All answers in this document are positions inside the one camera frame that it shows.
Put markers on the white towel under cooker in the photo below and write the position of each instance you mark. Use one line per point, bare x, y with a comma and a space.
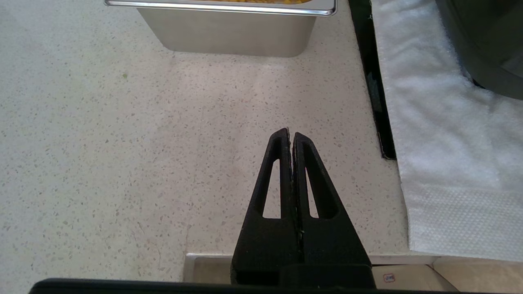
449, 143

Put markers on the yellow corn kernels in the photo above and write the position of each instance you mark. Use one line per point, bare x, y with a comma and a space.
261, 1

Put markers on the black rice cooker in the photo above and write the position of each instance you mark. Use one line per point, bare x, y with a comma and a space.
490, 45

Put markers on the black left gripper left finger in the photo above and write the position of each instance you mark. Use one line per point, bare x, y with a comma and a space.
265, 241

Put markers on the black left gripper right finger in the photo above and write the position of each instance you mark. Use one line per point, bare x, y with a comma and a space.
331, 241

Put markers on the stainless steel tray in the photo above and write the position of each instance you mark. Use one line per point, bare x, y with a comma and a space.
229, 34

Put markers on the beige cardboard box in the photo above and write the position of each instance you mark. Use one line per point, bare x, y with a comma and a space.
449, 279

